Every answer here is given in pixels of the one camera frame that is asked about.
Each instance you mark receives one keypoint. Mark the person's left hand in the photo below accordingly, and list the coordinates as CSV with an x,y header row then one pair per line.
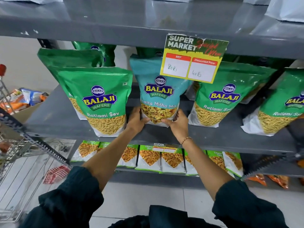
x,y
134,122

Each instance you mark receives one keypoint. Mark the person's right hand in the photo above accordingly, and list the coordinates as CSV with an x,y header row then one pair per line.
x,y
179,128

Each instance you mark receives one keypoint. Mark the person's left thumb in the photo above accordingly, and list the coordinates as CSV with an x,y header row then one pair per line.
x,y
145,120

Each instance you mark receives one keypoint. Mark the person's right thumb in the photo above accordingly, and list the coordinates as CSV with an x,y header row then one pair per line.
x,y
166,121

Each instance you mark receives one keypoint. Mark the teal snack mix packet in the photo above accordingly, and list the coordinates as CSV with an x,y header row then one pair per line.
x,y
156,68

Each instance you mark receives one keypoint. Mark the person's right forearm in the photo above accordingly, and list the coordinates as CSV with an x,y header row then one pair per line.
x,y
204,166

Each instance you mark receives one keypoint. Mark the person's left forearm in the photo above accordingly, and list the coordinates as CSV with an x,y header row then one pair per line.
x,y
111,156

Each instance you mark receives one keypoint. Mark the small shelf price label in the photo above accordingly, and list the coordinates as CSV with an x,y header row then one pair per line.
x,y
166,147

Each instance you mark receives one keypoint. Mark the row of small green packets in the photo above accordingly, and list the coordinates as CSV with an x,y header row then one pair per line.
x,y
149,159

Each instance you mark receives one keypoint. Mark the yellow green price tag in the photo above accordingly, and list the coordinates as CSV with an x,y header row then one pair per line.
x,y
190,68

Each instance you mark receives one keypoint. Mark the large green snack packet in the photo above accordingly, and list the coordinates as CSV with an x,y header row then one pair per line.
x,y
261,61
108,54
280,102
99,78
147,51
228,75
68,59

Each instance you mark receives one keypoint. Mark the grey metal shelf unit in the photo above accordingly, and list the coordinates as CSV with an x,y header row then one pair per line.
x,y
142,21

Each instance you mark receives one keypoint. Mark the red checked cloth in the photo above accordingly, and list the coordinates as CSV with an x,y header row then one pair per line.
x,y
57,174

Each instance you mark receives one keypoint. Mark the dark green jacket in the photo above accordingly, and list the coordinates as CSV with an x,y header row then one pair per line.
x,y
71,201

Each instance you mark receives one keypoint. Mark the blue white snack packet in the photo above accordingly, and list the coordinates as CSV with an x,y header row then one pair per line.
x,y
33,96

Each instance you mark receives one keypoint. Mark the brown cardboard box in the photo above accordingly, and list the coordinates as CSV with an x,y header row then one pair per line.
x,y
26,113

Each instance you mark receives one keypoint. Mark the orange white snack packet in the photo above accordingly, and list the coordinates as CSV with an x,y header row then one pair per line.
x,y
13,104

